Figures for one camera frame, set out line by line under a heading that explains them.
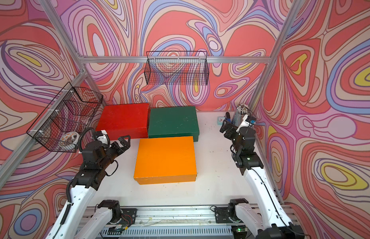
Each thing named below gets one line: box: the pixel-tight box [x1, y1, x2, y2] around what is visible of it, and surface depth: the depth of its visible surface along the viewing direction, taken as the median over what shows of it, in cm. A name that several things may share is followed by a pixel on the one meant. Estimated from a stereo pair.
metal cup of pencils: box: [231, 103, 250, 127], surface depth 100 cm
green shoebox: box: [148, 106, 200, 142], surface depth 100 cm
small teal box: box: [216, 116, 226, 125], surface depth 113 cm
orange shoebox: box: [133, 135, 197, 185], surface depth 88 cm
